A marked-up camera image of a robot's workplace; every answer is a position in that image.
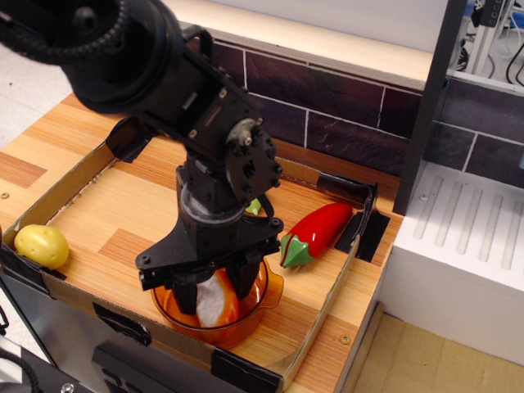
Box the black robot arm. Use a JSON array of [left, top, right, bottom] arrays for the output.
[[1, 1, 283, 314]]

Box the black vertical post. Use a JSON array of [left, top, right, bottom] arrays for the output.
[[393, 1, 467, 215]]

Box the green toy pear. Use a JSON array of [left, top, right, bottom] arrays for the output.
[[246, 198, 262, 216]]

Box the orange transparent plastic pot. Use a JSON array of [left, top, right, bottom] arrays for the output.
[[151, 261, 284, 349]]

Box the red toy chili pepper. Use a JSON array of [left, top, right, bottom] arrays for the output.
[[280, 202, 354, 269]]

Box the white drain board sink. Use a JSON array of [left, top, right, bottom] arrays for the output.
[[379, 163, 523, 364]]

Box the yellow toy potato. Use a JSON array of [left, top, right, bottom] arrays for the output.
[[14, 224, 70, 270]]

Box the cardboard fence with black tape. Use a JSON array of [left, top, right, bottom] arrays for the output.
[[0, 116, 391, 391]]

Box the salmon sushi toy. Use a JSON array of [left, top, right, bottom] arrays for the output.
[[196, 269, 240, 328]]

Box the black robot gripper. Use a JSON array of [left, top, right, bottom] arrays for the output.
[[136, 215, 284, 314]]

